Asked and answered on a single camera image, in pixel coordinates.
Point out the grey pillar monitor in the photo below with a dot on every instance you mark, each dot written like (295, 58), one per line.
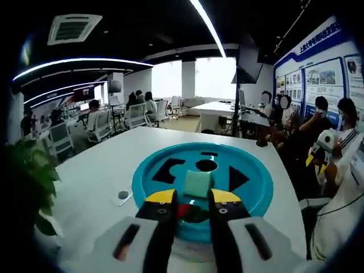
(115, 86)

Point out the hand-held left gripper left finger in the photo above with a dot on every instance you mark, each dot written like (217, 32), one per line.
(142, 244)

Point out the dark red hanging screen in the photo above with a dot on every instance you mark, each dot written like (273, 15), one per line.
(84, 94)

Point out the large black display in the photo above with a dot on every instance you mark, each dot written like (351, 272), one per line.
(250, 59)

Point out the green potted plant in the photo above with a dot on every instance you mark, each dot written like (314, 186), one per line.
(28, 176)

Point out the red toy block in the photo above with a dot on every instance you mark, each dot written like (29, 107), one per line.
(183, 210)

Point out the monitor on floor stand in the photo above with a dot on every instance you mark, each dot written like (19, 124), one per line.
(242, 98)

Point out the black round object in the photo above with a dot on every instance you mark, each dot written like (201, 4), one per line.
(262, 143)

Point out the long curved ceiling light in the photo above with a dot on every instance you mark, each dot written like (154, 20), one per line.
(209, 25)

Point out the ceiling air conditioner vent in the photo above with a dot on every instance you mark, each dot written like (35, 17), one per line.
(74, 28)

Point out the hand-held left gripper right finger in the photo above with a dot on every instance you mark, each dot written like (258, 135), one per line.
(244, 247)

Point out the white table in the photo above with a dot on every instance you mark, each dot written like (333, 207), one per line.
(94, 170)

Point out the thin curved ceiling light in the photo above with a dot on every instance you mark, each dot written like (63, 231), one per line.
(85, 59)

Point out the teal toy storage bucket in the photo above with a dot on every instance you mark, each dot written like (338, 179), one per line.
(256, 187)

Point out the group of white office chairs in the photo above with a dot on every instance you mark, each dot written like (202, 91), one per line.
(99, 125)

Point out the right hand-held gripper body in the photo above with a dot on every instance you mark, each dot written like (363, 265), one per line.
(324, 145)

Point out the white chest device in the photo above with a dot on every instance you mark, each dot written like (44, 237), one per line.
(357, 167)

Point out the blue framed wall poster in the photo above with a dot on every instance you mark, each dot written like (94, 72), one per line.
(318, 76)

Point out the mint green toy block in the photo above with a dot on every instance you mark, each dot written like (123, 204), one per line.
(197, 183)

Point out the white conference desk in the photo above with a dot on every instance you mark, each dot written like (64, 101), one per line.
(213, 108)

